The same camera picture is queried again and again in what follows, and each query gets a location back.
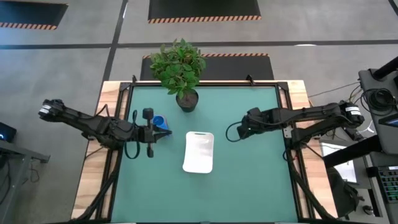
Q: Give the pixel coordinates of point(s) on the grey equipment cart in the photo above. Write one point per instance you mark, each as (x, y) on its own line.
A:
(367, 81)

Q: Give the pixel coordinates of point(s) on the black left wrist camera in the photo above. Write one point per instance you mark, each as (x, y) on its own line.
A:
(130, 132)

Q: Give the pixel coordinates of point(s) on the green plant in black pot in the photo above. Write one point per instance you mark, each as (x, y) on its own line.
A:
(178, 65)

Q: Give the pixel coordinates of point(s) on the black pole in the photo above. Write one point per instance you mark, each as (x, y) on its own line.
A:
(385, 70)

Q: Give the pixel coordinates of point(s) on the black beam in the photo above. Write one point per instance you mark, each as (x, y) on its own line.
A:
(351, 152)

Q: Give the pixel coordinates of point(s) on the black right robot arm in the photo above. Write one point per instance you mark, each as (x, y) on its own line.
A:
(298, 114)

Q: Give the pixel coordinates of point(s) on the white plastic basket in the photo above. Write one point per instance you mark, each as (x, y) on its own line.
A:
(199, 155)

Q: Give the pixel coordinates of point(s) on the grey desk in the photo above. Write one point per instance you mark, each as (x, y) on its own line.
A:
(18, 152)

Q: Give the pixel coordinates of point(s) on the black backpack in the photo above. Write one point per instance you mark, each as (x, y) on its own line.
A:
(342, 196)

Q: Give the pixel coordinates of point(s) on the green table mat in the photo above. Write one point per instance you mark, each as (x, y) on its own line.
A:
(217, 199)

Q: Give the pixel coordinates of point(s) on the black device with blue light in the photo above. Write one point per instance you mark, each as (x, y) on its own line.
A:
(7, 132)

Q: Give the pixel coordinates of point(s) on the black aluminium table frame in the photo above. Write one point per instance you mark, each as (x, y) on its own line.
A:
(123, 86)

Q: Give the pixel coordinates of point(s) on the black power brick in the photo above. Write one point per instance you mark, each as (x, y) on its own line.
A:
(351, 133)

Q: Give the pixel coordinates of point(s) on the backlit keyboard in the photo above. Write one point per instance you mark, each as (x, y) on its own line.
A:
(390, 183)

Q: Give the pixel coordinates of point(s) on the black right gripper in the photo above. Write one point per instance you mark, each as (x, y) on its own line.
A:
(248, 124)

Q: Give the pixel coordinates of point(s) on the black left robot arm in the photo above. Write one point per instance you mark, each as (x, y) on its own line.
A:
(81, 116)

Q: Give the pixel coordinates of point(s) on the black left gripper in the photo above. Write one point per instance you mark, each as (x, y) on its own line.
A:
(149, 135)

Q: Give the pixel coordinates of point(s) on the black hazard-striped floor mat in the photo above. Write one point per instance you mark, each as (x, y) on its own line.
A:
(31, 12)
(202, 9)
(242, 67)

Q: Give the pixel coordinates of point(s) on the white paper sheet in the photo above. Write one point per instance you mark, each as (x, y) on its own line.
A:
(346, 172)

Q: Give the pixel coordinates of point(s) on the blue measuring cup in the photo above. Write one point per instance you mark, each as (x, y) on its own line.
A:
(159, 120)

